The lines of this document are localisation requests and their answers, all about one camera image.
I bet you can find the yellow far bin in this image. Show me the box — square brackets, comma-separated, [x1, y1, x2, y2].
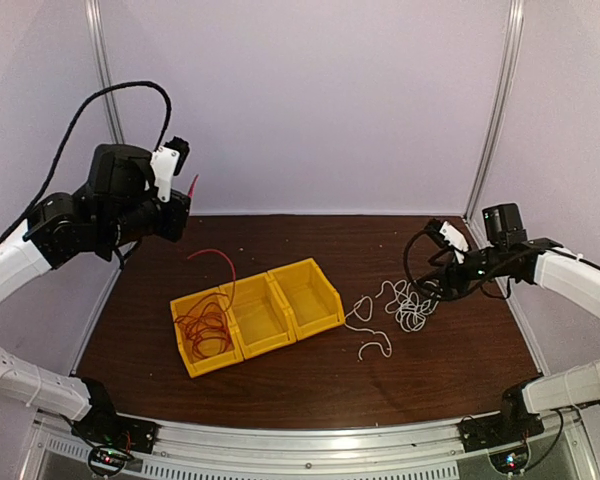
[268, 258, 344, 340]

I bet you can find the yellow middle bin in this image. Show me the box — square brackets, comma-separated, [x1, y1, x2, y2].
[219, 273, 297, 359]

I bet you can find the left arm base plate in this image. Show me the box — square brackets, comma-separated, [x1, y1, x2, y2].
[72, 406, 158, 454]

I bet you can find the yellow bin near front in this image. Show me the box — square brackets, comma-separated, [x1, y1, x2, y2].
[170, 287, 244, 378]

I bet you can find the controller board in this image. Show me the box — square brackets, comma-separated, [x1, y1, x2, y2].
[87, 446, 132, 476]
[488, 446, 530, 476]

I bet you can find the black left camera cable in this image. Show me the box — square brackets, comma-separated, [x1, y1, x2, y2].
[0, 80, 174, 256]

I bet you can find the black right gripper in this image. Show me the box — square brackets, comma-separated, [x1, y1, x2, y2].
[416, 244, 506, 300]

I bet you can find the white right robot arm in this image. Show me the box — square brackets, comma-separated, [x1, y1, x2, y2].
[407, 203, 600, 442]

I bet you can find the right controller board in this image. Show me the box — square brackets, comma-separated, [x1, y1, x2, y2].
[488, 446, 530, 476]

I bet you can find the left controller board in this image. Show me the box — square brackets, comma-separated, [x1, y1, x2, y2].
[87, 446, 132, 476]

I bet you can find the aluminium corner post right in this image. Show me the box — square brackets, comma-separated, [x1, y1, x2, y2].
[463, 0, 525, 222]

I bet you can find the aluminium front rail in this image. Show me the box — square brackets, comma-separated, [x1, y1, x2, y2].
[24, 392, 596, 480]

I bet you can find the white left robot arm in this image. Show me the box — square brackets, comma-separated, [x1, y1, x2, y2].
[0, 137, 191, 444]

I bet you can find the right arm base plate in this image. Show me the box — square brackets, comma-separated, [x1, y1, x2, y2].
[457, 413, 544, 453]

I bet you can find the aluminium corner post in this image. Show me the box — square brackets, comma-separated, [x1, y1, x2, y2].
[463, 0, 525, 222]
[84, 0, 128, 144]

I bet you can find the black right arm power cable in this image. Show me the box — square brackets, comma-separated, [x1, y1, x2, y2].
[519, 399, 600, 474]

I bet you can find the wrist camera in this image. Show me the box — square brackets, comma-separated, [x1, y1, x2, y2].
[150, 136, 190, 203]
[425, 218, 470, 264]

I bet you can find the yellow bin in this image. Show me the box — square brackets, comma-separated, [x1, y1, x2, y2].
[268, 258, 344, 340]
[219, 273, 297, 359]
[170, 287, 244, 378]

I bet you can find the aluminium corner post left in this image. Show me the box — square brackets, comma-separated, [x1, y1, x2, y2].
[84, 0, 128, 144]

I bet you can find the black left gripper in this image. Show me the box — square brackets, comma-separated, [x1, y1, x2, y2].
[100, 187, 190, 249]

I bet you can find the black right camera cable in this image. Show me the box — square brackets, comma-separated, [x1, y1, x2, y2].
[403, 224, 536, 301]

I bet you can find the black camera cable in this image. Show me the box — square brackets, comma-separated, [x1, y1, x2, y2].
[0, 80, 174, 256]
[403, 224, 536, 301]

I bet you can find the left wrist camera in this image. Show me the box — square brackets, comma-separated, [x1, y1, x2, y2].
[150, 136, 190, 203]

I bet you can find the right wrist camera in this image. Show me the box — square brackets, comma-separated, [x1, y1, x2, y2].
[425, 218, 470, 264]

